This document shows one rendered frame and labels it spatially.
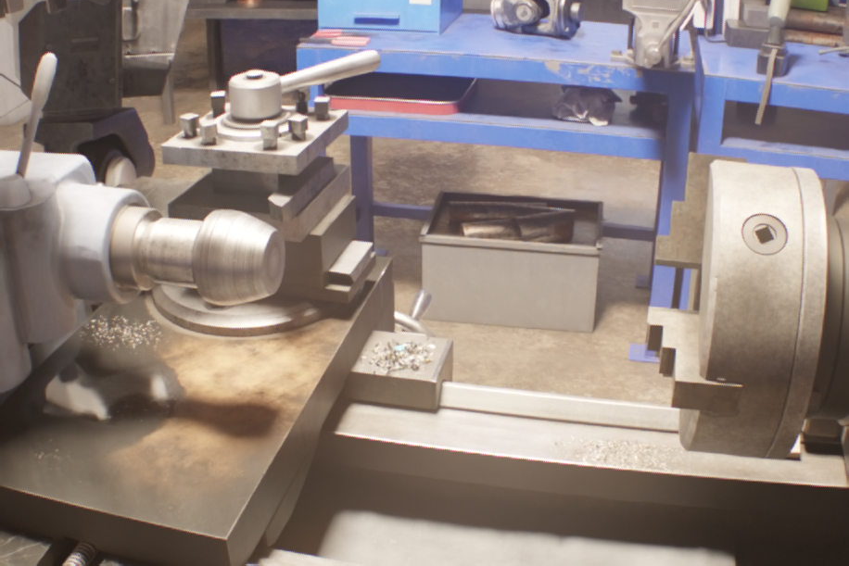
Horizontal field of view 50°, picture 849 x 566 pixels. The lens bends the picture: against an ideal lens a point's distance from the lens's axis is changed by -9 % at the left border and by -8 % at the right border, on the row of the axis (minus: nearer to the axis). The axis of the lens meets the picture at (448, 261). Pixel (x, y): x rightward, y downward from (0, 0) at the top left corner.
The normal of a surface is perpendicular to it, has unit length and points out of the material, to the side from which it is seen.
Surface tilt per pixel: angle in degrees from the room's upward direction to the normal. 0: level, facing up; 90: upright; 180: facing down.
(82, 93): 114
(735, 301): 59
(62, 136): 80
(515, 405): 45
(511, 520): 21
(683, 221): 65
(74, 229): 51
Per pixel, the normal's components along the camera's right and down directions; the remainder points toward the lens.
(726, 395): -0.20, 0.50
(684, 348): -0.01, -0.86
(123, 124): 1.00, 0.05
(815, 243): -0.11, -0.47
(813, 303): -0.17, -0.10
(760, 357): -0.20, 0.24
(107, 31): 0.35, 0.44
